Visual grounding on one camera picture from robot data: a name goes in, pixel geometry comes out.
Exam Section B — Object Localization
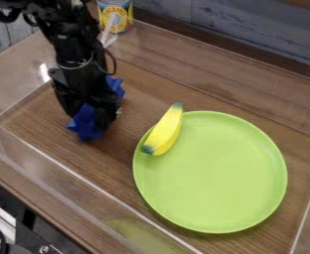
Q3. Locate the green round plate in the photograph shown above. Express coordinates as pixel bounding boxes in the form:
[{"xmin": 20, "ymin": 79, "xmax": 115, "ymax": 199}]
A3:
[{"xmin": 132, "ymin": 111, "xmax": 288, "ymax": 233}]

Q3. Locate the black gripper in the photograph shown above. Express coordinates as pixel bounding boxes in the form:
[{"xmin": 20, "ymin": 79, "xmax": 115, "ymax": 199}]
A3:
[{"xmin": 49, "ymin": 58, "xmax": 118, "ymax": 130}]

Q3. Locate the clear acrylic enclosure wall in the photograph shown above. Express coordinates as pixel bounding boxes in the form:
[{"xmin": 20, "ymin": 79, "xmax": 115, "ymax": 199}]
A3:
[{"xmin": 0, "ymin": 22, "xmax": 310, "ymax": 254}]

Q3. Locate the yellow labelled tin can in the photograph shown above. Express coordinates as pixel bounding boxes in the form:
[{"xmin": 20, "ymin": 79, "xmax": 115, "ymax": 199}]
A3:
[{"xmin": 96, "ymin": 0, "xmax": 134, "ymax": 34}]

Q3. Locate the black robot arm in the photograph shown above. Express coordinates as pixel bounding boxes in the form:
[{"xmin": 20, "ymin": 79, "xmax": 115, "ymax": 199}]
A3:
[{"xmin": 0, "ymin": 0, "xmax": 120, "ymax": 130}]

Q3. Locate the yellow toy banana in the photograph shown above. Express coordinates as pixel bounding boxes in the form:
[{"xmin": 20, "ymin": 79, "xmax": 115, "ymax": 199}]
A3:
[{"xmin": 142, "ymin": 102, "xmax": 184, "ymax": 156}]

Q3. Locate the clear acrylic corner bracket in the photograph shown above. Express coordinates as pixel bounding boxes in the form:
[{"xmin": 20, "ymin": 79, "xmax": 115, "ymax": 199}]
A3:
[{"xmin": 99, "ymin": 14, "xmax": 118, "ymax": 48}]

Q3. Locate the blue star-shaped block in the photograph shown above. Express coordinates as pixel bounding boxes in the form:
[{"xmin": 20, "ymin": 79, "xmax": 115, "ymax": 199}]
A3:
[{"xmin": 68, "ymin": 75, "xmax": 126, "ymax": 141}]

